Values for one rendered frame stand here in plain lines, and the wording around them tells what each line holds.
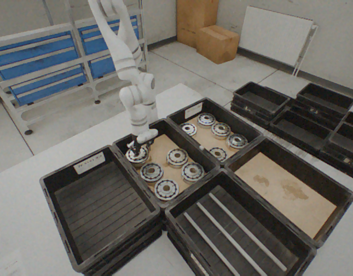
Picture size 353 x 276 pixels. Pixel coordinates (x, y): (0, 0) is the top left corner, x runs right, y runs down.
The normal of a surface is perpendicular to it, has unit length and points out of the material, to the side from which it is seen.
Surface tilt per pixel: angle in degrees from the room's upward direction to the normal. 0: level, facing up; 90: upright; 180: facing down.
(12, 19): 90
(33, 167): 0
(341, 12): 90
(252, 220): 0
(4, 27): 90
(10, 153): 0
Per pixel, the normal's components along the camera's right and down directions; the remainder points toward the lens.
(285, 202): 0.01, -0.70
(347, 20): -0.72, 0.48
